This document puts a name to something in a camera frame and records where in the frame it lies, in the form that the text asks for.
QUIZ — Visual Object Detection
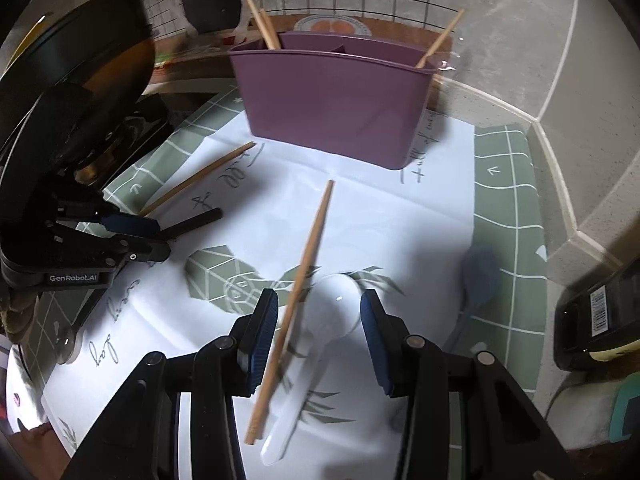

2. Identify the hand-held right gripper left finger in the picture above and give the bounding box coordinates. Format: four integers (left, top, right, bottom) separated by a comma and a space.
62, 288, 280, 480

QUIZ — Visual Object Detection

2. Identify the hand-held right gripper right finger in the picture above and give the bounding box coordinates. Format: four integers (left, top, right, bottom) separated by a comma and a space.
359, 288, 574, 480

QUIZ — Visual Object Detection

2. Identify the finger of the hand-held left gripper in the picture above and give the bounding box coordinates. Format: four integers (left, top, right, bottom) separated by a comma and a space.
97, 211, 174, 241
112, 239, 171, 264

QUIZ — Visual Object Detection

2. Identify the white translucent plastic spoon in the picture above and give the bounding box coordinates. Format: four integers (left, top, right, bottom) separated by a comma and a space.
260, 272, 362, 466

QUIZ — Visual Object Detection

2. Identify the grey spoon with black handle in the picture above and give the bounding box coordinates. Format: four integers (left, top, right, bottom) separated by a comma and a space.
160, 207, 223, 241
55, 317, 86, 365

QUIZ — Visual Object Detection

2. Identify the wooden chopstick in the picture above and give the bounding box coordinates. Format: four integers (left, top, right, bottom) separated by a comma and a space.
244, 179, 335, 446
415, 9, 466, 70
257, 9, 282, 51
139, 141, 253, 216
142, 144, 257, 218
243, 0, 281, 51

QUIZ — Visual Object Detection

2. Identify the blue-grey plastic spoon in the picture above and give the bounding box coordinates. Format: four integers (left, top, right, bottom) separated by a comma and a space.
442, 245, 501, 356

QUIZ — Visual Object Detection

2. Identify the purple plastic utensil holder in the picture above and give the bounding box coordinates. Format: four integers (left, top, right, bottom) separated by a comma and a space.
229, 30, 435, 171

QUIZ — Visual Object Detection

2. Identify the black gas stove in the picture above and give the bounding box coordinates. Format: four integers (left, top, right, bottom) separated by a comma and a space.
65, 95, 176, 201

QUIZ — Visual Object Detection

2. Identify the green checked table mat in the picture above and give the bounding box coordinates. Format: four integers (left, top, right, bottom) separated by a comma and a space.
5, 85, 548, 480

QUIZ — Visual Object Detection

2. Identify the dark soy sauce bottle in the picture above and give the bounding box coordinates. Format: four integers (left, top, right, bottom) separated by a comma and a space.
552, 259, 640, 372

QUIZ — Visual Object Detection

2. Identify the black wok with orange handle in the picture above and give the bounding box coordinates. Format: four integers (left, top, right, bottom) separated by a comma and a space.
0, 37, 156, 196

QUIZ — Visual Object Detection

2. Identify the black pan with yellow handle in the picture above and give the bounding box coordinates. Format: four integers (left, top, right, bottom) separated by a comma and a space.
0, 0, 152, 81

